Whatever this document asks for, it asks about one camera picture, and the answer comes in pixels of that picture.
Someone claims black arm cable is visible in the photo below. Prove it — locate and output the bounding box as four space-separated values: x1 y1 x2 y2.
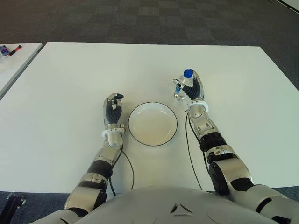
108 144 135 197
185 109 211 191

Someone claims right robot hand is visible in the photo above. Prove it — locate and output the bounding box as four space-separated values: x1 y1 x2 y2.
172 71 206 103

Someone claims white plate black rim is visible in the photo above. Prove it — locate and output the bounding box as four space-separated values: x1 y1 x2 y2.
128 101 178 147

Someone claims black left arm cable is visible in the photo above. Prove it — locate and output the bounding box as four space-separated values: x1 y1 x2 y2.
108 144 135 197

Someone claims grey robot torso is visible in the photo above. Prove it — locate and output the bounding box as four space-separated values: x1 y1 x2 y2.
30 185 281 224

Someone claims red black marker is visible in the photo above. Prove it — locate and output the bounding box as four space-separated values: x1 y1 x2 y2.
7 44 23 58

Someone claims black metal stand foot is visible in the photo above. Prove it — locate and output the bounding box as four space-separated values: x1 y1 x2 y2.
6 192 27 212

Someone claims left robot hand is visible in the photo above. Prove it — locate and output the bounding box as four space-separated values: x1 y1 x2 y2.
102 92 125 129

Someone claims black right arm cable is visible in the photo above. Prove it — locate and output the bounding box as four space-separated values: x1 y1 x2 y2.
185 109 211 191

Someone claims clear water bottle blue cap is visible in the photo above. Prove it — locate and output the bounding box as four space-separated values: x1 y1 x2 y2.
173 69 194 102

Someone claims white side table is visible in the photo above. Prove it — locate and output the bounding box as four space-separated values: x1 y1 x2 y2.
0 42 44 100

